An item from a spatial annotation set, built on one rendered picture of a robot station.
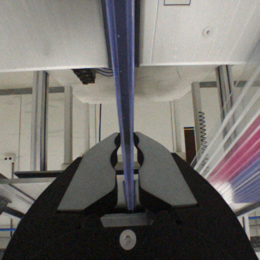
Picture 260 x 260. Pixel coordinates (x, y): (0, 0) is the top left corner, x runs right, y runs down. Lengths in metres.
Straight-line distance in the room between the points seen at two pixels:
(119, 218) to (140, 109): 1.74
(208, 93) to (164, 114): 0.80
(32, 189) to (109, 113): 1.74
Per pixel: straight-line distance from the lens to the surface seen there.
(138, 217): 0.37
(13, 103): 2.72
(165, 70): 0.58
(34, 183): 0.28
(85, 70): 0.45
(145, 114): 1.96
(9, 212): 0.46
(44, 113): 0.59
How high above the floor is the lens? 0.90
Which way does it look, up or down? 5 degrees down
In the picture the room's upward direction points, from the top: 178 degrees clockwise
